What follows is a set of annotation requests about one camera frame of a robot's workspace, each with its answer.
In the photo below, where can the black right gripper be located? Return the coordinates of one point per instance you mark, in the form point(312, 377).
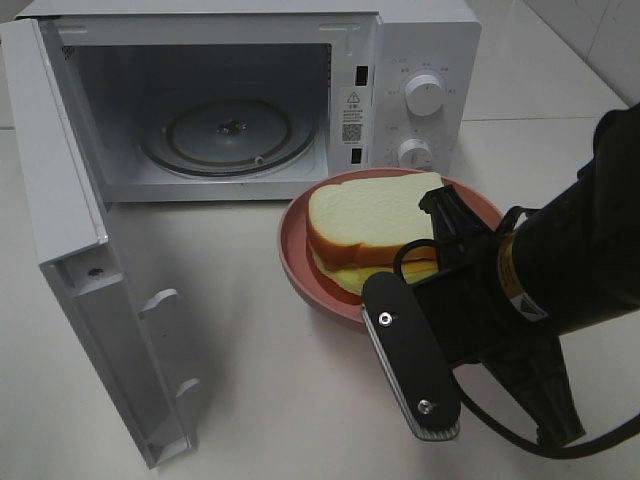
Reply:
point(473, 322)

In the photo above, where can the toast sandwich with fillings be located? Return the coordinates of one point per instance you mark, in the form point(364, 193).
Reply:
point(356, 228)

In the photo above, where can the pink round plate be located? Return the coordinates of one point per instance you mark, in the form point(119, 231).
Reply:
point(300, 268)

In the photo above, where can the white microwave door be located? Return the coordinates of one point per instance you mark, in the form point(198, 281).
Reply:
point(142, 348)

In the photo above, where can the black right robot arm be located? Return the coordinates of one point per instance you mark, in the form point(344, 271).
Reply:
point(505, 295)

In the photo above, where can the lower white timer knob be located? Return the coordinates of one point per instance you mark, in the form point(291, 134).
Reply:
point(415, 154)

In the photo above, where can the upper white power knob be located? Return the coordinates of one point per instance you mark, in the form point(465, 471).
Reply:
point(424, 94)

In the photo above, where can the white warning label sticker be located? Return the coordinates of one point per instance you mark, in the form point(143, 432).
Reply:
point(353, 115)

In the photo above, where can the glass microwave turntable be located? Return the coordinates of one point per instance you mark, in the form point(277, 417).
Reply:
point(227, 137)

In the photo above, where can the white microwave oven body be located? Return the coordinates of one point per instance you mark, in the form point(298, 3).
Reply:
point(141, 57)

